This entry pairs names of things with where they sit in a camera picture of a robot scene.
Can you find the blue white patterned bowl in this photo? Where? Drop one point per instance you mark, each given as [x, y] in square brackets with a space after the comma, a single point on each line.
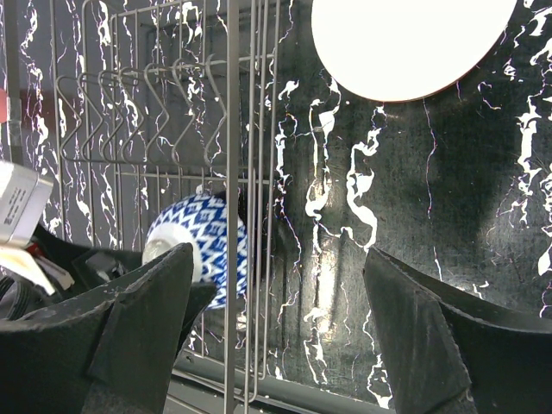
[200, 220]

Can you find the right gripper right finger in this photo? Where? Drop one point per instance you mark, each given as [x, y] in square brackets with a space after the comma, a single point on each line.
[447, 351]

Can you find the red floral bowl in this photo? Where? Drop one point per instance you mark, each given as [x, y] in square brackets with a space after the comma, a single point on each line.
[399, 51]

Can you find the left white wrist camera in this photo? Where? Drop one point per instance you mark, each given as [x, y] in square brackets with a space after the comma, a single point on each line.
[24, 195]

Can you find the grey wire dish rack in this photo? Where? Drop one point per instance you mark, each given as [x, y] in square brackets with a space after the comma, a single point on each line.
[159, 100]

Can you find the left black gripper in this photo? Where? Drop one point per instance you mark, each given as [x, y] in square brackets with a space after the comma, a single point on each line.
[88, 266]

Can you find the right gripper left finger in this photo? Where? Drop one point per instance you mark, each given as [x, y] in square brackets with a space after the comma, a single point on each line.
[108, 350]

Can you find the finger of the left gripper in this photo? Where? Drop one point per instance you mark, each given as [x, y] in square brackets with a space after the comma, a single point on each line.
[201, 295]

